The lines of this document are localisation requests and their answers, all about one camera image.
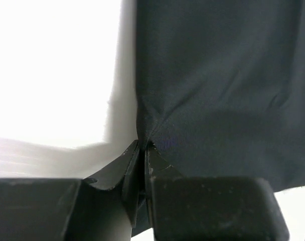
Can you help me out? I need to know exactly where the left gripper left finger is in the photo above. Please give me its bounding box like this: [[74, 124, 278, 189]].
[[0, 141, 139, 240]]

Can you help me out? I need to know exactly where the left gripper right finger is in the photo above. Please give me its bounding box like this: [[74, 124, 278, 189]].
[[144, 145, 289, 241]]

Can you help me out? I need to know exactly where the black cloth placemat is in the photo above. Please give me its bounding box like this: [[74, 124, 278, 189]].
[[135, 1, 305, 192]]

